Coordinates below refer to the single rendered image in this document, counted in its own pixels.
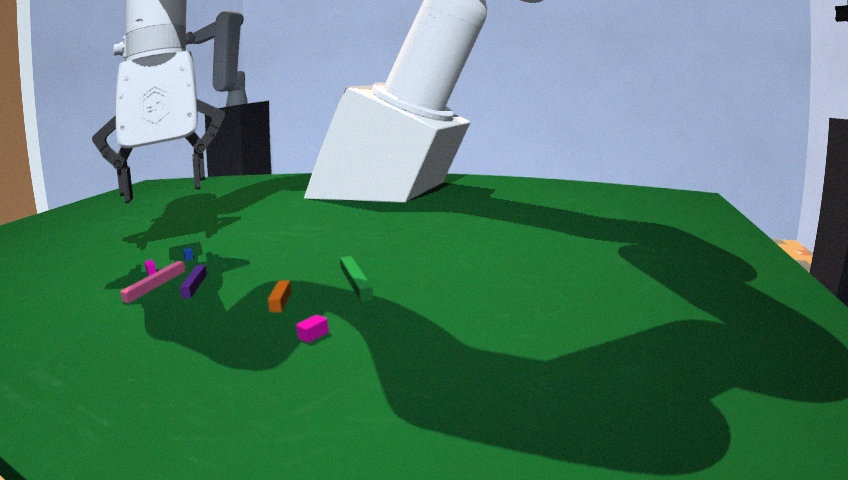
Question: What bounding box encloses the purple rod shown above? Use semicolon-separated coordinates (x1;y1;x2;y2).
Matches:
180;265;207;298

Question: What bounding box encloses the green rod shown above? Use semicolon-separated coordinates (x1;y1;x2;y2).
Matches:
340;256;374;302

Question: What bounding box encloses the orange rod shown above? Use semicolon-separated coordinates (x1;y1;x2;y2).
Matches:
268;281;291;312

